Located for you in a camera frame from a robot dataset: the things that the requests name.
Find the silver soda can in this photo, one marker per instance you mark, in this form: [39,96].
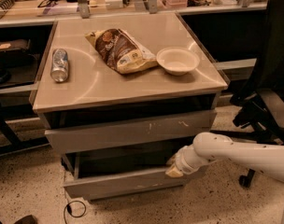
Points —
[59,65]

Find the black office chair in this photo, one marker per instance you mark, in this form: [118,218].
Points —
[261,97]

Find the white paper bowl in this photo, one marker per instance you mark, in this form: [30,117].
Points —
[177,61]

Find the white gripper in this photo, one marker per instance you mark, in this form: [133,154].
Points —
[181,162]

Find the grey drawer cabinet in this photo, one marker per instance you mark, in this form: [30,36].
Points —
[96,94]

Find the brown chip bag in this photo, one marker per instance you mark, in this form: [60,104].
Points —
[121,52]

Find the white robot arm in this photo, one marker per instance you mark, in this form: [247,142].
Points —
[209,147]

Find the grey drawer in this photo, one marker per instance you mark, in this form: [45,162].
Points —
[117,171]
[130,132]

